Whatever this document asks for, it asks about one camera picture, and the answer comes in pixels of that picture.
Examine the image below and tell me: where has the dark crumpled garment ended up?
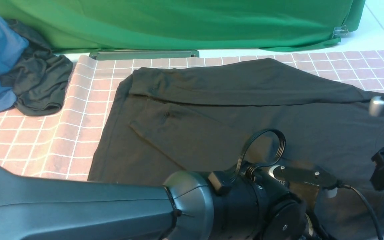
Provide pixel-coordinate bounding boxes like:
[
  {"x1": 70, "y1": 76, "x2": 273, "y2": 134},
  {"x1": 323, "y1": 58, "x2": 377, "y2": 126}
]
[{"x1": 0, "y1": 19, "x2": 73, "y2": 116}]

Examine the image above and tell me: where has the green backdrop cloth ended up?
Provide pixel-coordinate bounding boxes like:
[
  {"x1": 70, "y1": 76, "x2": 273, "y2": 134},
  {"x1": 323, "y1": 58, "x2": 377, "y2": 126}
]
[{"x1": 0, "y1": 0, "x2": 365, "y2": 53}]

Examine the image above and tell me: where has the green flat bar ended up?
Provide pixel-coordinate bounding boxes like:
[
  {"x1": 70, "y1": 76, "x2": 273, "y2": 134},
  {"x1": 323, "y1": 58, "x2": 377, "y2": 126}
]
[{"x1": 89, "y1": 50, "x2": 199, "y2": 61}]

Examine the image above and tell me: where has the dark gray long-sleeve shirt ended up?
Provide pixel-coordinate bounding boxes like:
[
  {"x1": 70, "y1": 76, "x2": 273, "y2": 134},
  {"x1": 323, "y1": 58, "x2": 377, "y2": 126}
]
[{"x1": 88, "y1": 58, "x2": 384, "y2": 231}]

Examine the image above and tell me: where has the black robot arm left side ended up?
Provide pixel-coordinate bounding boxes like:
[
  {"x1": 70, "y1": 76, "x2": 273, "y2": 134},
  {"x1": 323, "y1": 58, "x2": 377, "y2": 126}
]
[{"x1": 0, "y1": 163, "x2": 337, "y2": 240}]

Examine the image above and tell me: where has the wrist camera left side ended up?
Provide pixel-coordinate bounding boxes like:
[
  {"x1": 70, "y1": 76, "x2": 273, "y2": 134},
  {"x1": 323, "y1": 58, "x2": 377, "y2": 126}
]
[{"x1": 268, "y1": 165, "x2": 339, "y2": 198}]

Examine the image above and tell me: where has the pink checkered tablecloth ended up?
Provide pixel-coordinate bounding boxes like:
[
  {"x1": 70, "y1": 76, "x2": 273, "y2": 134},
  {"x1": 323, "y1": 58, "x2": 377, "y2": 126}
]
[{"x1": 0, "y1": 50, "x2": 384, "y2": 180}]

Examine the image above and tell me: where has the metal binder clip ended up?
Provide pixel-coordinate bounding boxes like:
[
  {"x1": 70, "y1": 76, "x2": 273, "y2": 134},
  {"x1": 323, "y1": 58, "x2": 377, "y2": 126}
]
[{"x1": 332, "y1": 25, "x2": 349, "y2": 39}]

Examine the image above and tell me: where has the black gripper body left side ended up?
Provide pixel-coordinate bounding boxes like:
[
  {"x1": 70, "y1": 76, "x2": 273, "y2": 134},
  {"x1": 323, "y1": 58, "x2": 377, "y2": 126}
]
[{"x1": 255, "y1": 163, "x2": 333, "y2": 240}]

